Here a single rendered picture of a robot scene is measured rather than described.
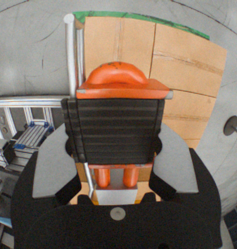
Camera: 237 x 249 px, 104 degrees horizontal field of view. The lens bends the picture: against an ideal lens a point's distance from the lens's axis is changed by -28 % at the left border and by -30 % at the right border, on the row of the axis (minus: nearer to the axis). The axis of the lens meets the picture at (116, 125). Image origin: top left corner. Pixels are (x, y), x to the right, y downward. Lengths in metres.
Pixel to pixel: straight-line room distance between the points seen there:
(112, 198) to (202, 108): 0.97
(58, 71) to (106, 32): 0.80
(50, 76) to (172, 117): 1.24
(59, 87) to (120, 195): 1.35
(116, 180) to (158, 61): 0.72
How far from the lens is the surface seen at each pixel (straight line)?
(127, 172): 0.17
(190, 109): 1.02
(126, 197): 0.21
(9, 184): 0.72
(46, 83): 1.51
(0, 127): 1.97
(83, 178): 0.46
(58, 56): 1.42
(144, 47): 0.79
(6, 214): 0.69
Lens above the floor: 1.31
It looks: 59 degrees down
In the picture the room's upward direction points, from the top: 176 degrees clockwise
